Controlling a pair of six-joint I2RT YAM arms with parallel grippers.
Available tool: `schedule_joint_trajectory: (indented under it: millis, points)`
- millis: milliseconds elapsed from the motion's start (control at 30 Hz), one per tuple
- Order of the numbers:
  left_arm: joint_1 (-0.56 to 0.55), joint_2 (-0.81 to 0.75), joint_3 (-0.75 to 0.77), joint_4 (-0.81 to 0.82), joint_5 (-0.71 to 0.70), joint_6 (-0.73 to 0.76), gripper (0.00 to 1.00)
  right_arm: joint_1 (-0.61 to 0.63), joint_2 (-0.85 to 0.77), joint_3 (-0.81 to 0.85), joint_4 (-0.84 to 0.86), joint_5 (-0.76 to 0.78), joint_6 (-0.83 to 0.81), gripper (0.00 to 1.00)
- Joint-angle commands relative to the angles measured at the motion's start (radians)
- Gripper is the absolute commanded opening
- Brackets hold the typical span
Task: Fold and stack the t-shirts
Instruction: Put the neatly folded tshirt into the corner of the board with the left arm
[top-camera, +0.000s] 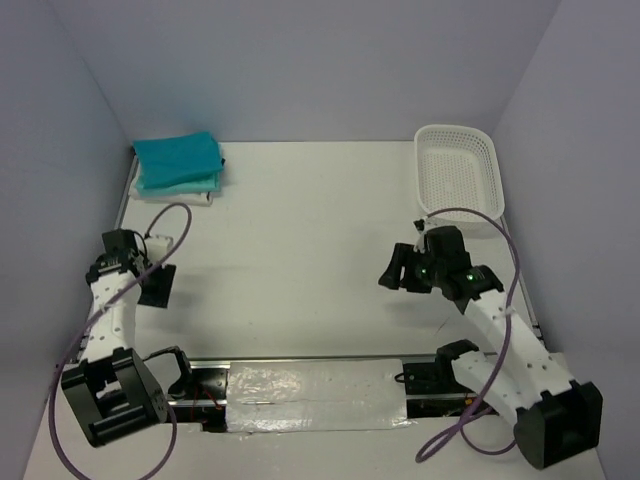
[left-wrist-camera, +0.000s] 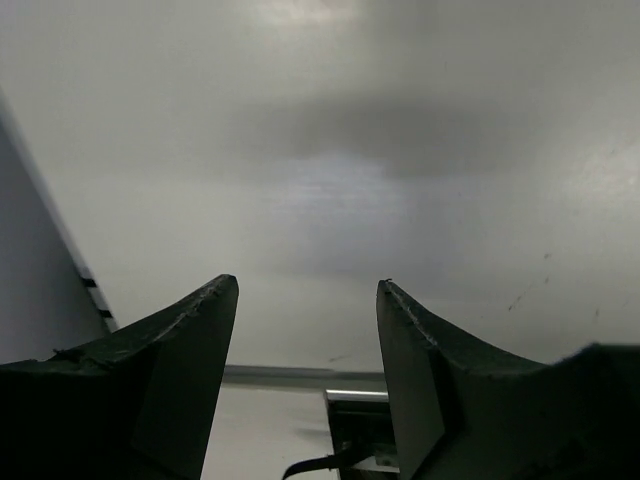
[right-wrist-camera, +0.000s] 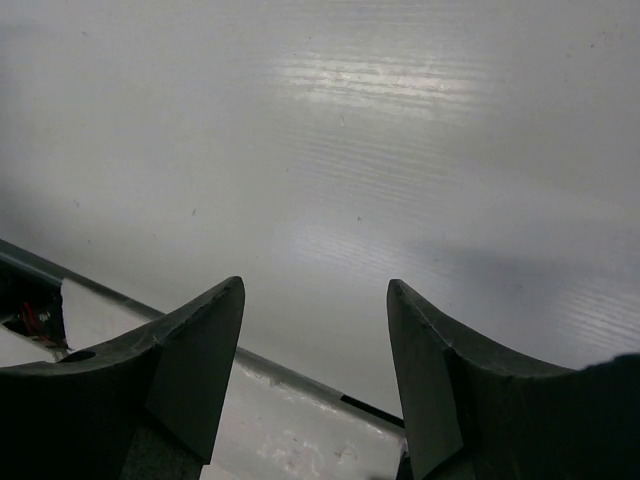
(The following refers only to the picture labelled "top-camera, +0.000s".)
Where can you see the silver tape sheet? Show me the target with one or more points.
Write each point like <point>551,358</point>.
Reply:
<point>315,396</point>

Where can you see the white and green t-shirt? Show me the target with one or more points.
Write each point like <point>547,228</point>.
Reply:
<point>190,199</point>

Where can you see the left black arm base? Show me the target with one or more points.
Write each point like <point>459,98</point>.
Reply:
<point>199,394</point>

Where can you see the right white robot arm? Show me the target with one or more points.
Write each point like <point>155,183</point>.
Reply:
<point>553,416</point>

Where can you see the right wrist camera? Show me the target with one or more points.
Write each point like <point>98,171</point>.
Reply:
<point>422,225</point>

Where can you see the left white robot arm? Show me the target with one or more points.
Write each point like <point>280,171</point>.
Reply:
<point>111,391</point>

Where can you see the white plastic laundry basket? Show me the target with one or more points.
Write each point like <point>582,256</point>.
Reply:
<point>456,169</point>

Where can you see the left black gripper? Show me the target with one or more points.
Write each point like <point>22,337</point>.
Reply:
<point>159,296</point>

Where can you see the teal t-shirt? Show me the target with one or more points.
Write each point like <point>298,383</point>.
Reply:
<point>171,161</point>

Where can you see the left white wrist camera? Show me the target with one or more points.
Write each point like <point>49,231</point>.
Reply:
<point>157,246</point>

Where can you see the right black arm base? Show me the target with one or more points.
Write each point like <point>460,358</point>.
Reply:
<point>436,377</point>

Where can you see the light mint t-shirt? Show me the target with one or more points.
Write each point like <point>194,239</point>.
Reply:
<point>201,186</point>

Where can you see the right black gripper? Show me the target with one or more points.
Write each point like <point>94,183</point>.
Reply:
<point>404,255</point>

